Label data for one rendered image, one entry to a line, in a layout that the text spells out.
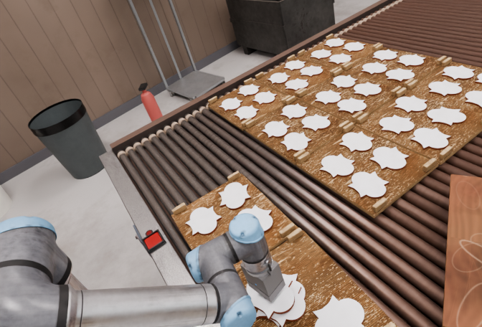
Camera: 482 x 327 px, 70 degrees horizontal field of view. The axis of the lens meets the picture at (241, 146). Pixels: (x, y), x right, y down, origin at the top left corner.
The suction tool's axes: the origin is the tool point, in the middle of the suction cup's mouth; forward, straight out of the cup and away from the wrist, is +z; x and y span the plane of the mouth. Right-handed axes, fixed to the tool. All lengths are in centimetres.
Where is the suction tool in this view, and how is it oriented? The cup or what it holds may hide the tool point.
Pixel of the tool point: (270, 294)
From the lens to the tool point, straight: 107.7
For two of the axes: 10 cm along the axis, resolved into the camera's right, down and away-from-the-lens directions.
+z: 2.5, 7.8, 5.8
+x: -6.7, 5.7, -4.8
